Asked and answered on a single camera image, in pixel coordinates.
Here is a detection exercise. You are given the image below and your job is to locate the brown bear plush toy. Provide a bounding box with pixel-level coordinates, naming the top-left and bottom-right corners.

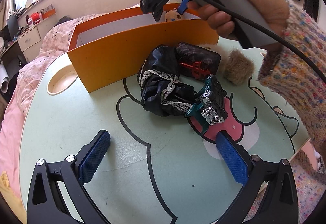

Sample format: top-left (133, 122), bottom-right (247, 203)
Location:
top-left (164, 9), bottom-right (185, 22)

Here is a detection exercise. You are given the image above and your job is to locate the black leather pouch red clasp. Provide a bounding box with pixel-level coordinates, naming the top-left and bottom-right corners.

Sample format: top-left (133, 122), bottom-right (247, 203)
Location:
top-left (175, 42), bottom-right (221, 81)

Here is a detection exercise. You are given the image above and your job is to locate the brown fluffy fur ball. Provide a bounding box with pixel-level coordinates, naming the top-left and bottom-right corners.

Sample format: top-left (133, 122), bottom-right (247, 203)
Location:
top-left (223, 49), bottom-right (255, 86)

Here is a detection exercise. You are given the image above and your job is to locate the black lace satin cloth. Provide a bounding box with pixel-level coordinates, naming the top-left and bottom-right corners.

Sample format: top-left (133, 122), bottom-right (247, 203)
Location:
top-left (137, 45), bottom-right (197, 117)

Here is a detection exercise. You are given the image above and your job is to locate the green toy car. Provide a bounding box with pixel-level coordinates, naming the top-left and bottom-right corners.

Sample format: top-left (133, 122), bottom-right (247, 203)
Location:
top-left (185, 75), bottom-right (228, 135)

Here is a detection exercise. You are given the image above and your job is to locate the white fluffy fur ball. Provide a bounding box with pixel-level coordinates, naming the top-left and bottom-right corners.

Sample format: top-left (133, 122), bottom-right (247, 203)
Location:
top-left (200, 44), bottom-right (230, 73)

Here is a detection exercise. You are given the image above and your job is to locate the person right hand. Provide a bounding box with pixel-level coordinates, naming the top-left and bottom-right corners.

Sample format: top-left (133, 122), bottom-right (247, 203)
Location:
top-left (188, 0), bottom-right (290, 38)

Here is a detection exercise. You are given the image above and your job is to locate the orange cardboard box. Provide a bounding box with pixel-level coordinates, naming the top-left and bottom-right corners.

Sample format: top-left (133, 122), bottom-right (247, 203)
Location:
top-left (67, 7), bottom-right (219, 93)

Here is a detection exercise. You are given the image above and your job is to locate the green cartoon lap table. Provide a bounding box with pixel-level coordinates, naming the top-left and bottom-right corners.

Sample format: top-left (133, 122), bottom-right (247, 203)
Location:
top-left (19, 54), bottom-right (308, 223)

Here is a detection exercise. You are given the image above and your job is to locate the knitted speckled right sleeve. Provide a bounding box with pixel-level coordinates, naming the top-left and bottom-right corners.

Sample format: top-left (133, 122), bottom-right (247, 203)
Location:
top-left (258, 1), bottom-right (325, 158)

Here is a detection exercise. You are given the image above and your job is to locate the pink floral quilt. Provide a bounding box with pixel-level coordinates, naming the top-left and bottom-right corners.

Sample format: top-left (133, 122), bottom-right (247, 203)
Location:
top-left (15, 12), bottom-right (108, 118)

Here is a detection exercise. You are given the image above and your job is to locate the rolled white paper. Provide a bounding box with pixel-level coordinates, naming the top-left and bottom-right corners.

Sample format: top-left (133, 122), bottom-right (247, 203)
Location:
top-left (0, 64), bottom-right (9, 93)

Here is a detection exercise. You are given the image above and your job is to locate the red container on sill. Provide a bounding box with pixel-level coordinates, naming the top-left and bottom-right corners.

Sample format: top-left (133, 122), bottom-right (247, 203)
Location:
top-left (30, 12), bottom-right (43, 24)

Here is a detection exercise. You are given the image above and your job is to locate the white drawer desk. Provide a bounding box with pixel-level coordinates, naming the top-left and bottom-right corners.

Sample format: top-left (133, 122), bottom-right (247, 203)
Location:
top-left (18, 14), bottom-right (57, 62)

